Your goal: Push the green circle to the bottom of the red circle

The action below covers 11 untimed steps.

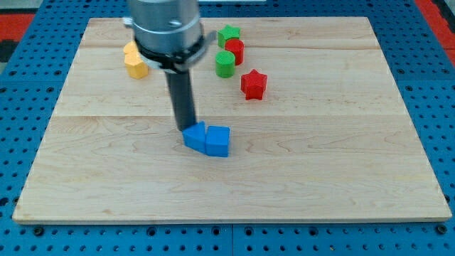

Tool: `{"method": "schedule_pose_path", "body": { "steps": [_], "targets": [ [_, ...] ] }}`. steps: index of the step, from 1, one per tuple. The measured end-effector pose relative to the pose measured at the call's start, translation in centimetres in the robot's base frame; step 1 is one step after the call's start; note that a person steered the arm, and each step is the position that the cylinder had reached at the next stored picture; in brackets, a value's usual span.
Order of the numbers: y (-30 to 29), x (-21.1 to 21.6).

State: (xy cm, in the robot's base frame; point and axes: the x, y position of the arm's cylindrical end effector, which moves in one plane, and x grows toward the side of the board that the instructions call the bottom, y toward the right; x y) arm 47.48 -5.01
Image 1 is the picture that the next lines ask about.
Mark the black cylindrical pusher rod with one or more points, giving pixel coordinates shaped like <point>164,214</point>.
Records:
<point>180,90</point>

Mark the green cylinder block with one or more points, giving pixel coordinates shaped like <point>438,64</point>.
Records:
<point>224,64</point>

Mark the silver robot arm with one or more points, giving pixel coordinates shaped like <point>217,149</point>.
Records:
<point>170,37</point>

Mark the yellow pentagon block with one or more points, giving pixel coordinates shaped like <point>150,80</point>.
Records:
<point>136,67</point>

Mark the blue triangular block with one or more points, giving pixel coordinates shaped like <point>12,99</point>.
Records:
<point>194,137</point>

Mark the yellow block behind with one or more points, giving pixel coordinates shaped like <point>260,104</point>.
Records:
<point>130,47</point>

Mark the blue cube block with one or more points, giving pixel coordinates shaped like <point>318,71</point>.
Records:
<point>217,141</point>

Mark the red cylinder block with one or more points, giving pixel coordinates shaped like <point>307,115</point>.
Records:
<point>237,47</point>

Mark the green star block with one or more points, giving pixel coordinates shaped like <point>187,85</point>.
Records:
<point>227,33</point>

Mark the red star block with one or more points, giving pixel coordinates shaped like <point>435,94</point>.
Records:
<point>253,85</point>

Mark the wooden board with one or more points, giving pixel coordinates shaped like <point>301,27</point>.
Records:
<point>330,142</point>

